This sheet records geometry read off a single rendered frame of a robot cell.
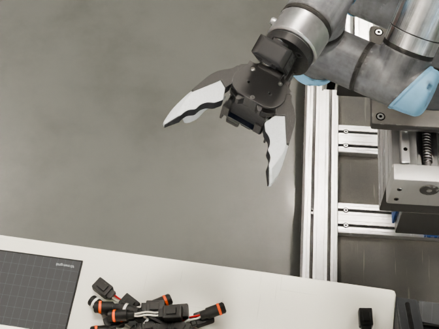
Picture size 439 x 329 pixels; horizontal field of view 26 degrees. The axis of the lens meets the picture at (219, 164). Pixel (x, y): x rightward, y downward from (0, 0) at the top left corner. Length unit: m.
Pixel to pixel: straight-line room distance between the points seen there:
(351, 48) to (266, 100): 0.22
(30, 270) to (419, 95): 0.71
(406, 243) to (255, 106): 1.39
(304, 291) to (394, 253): 0.94
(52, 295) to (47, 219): 1.20
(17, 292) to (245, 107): 0.59
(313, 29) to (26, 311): 0.68
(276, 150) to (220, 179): 1.66
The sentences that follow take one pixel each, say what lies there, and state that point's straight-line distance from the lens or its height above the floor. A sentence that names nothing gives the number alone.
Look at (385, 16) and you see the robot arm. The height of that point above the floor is 1.21.
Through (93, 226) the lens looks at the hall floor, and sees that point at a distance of 2.77.
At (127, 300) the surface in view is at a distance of 1.57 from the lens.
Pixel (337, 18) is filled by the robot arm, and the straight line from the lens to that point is 1.30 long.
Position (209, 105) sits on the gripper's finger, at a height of 1.46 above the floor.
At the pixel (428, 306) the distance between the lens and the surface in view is 1.65.
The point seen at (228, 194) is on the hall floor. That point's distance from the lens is 2.79.
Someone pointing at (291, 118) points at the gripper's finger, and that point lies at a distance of 1.19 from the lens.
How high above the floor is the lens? 2.44
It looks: 59 degrees down
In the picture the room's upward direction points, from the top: straight up
